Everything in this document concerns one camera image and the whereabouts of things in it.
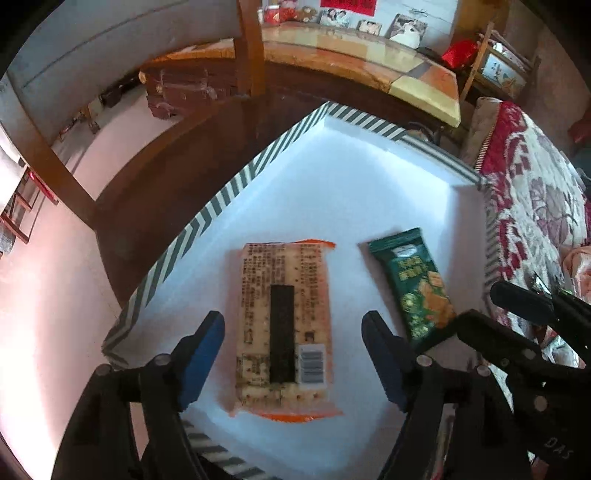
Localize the large framed photo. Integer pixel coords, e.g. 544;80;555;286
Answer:
388;14;428;47

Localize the orange-edged cracker pack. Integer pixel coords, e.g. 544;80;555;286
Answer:
228;237;341;423

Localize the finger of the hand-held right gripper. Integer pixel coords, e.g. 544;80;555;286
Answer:
490;281;591;365
456;309;572;417

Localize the glossy wooden table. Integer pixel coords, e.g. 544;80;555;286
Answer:
139;23;462;153

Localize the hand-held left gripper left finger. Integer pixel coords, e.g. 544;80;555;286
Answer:
51;310;226;480

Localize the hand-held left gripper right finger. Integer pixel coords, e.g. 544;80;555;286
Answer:
361;311;527;480

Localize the red and white floral blanket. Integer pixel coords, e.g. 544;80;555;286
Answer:
462;97;591;370

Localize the red gift bag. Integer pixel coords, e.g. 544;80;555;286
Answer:
441;39;479;68

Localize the dark green snack bar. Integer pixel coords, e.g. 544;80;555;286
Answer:
368;227;458;343

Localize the black box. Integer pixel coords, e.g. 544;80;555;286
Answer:
99;85;123;110

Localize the wooden chair with grey backrest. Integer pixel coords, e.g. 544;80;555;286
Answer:
0;0;324;305

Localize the white box with striped rim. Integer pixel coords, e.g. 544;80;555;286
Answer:
102;102;502;480

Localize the black cable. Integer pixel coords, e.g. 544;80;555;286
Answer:
409;121;445;145

